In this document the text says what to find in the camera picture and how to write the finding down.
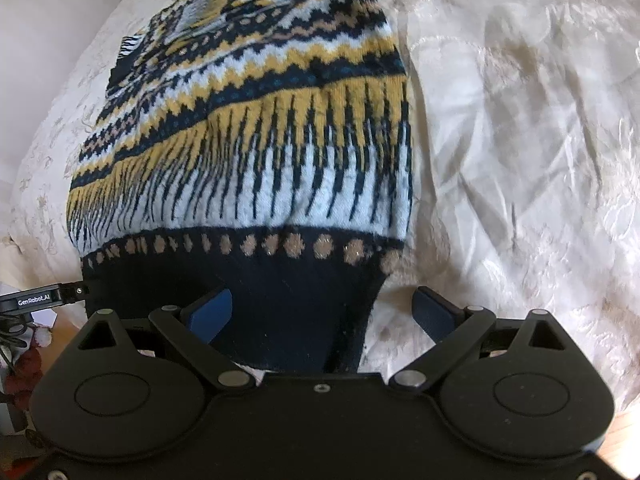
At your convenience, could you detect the patterned knit sweater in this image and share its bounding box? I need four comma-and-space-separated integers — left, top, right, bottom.
65, 0, 417, 373

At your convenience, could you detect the black cable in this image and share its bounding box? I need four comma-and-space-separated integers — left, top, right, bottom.
0, 312, 32, 378

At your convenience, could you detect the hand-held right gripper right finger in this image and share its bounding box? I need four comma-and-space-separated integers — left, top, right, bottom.
389, 286, 581, 395

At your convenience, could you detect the dark red cloth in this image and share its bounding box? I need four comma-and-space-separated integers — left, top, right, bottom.
12, 345, 48, 411

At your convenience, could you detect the cream floral bed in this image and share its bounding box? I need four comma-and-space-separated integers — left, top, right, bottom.
0, 0, 640, 411

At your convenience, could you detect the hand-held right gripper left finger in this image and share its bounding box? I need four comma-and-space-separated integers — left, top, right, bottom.
65, 287, 253, 393

